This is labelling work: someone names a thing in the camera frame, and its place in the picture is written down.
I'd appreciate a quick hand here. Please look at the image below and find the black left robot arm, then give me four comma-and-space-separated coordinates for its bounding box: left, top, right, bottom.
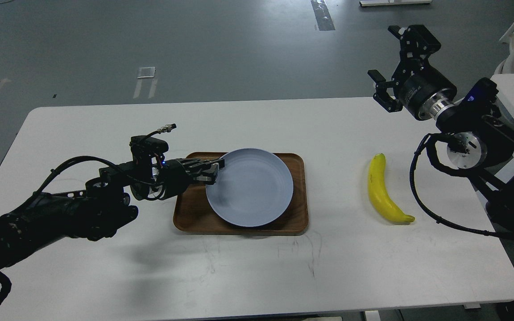
0, 124, 226, 305

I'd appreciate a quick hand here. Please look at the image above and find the yellow banana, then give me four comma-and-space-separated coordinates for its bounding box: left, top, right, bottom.
367, 154, 415, 224

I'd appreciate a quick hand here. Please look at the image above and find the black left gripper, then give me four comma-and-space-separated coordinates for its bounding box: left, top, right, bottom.
152, 158, 226, 200

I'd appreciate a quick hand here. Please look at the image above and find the brown wooden tray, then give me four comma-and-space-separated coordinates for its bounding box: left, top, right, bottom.
173, 153, 309, 236

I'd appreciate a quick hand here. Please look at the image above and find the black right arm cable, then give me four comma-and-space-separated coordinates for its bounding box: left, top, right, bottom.
409, 133, 514, 239

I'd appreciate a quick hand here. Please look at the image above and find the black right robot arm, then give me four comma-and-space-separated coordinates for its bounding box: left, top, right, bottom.
368, 25, 514, 240

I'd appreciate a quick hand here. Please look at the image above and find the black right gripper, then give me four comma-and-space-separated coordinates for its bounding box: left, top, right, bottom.
368, 25, 457, 120

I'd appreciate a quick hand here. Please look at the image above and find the light blue round plate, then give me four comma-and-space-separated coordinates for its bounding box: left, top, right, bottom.
206, 148, 294, 227

